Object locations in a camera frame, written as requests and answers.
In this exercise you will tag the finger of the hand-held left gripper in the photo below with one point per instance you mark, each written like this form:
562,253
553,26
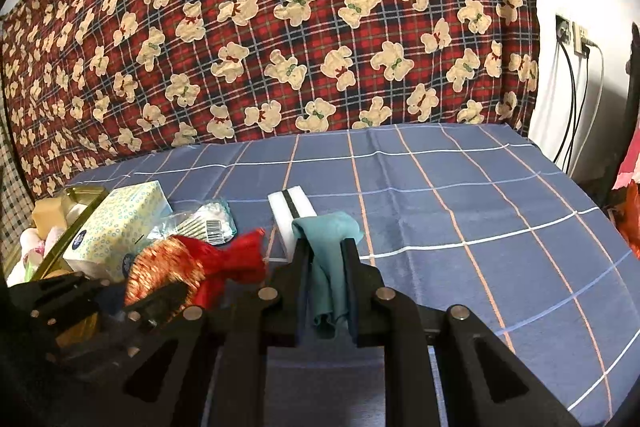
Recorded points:
50,297
160,302

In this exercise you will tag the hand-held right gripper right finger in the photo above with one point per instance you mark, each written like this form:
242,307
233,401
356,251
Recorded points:
351,277

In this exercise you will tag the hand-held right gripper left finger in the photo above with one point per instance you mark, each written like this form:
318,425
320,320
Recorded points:
302,272

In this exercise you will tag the teal cloth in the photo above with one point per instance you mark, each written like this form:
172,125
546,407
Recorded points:
325,257

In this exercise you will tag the white sock with pink stripes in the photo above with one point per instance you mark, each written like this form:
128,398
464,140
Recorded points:
30,252

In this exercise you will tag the clear plastic cotton packet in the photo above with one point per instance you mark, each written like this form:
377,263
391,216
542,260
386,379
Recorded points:
210,222

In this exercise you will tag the gold metal tray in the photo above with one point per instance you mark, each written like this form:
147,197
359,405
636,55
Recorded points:
90,193

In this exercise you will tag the white sponge with black stripe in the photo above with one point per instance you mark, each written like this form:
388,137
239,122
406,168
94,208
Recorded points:
280,212

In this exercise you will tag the tan sponge block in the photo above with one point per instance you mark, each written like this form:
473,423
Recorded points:
50,214

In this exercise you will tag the pale patterned tissue box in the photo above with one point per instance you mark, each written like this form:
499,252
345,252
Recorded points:
115,227

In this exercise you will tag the white rolled cloth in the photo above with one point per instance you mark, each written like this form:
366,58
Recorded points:
76,213

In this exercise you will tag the green white checked cloth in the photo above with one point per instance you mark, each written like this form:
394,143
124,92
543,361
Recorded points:
10,207

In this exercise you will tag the blue checked bedsheet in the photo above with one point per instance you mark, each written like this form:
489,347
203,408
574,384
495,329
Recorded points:
450,217

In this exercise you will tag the red plaid bear-print blanket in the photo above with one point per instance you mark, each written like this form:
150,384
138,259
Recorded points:
250,32

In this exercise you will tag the red pink cloth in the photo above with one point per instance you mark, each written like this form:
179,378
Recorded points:
630,207

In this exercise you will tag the dark furniture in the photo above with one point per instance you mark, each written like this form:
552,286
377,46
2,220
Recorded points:
630,117

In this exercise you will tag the white wall socket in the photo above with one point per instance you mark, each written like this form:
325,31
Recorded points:
564,29
581,39

